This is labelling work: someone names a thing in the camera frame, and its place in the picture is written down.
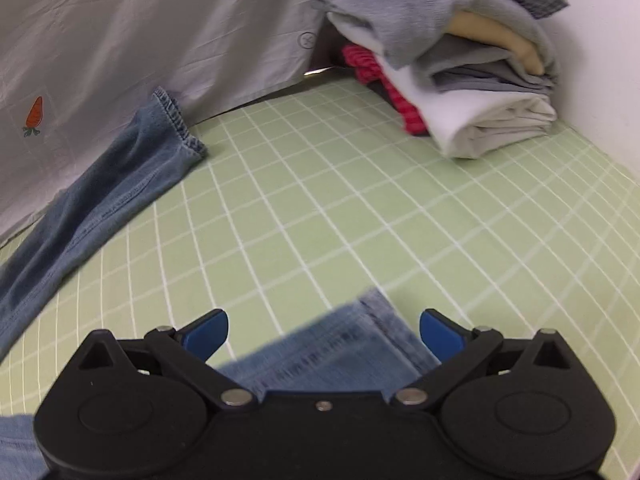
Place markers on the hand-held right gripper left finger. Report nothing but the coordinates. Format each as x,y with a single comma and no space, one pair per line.
207,334

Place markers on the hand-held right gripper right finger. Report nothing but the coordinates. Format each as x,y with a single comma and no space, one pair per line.
441,334

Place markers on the blue denim jeans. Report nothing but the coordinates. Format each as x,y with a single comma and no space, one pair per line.
100,200

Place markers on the stack of folded clothes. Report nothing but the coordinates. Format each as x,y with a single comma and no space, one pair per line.
450,112

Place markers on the green grid cutting mat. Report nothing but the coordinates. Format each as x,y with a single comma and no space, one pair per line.
350,195

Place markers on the red plaid folded garment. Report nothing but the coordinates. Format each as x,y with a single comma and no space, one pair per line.
401,99

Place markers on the grey folded garment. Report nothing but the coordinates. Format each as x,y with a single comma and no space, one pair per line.
470,69

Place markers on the cream folded garment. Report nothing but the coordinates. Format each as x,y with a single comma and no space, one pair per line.
490,31

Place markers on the grey shirt with carrot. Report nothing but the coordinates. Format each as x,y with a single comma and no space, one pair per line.
125,35

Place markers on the grey-blue folded sweatshirt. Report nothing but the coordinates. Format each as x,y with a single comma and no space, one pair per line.
400,15

